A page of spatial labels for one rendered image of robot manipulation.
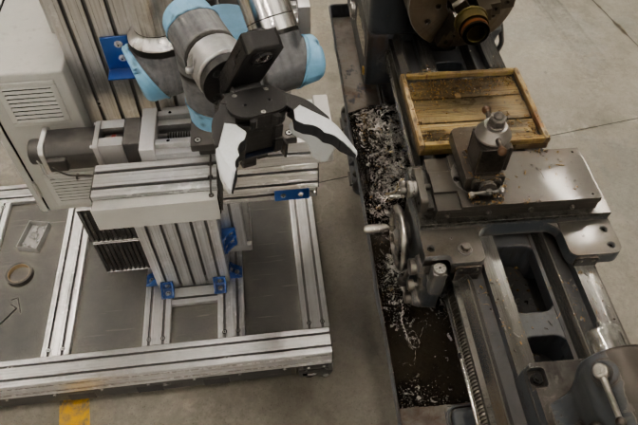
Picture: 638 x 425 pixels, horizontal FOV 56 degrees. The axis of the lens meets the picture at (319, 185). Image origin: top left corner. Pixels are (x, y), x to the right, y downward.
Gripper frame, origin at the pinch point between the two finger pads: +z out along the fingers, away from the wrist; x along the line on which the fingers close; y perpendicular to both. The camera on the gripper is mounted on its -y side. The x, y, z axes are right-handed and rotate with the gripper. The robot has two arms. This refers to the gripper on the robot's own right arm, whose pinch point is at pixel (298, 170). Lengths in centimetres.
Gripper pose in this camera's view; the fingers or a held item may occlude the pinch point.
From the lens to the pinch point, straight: 62.9
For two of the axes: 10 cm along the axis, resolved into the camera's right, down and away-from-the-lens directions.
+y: -1.2, 6.8, 7.2
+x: -8.8, 2.7, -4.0
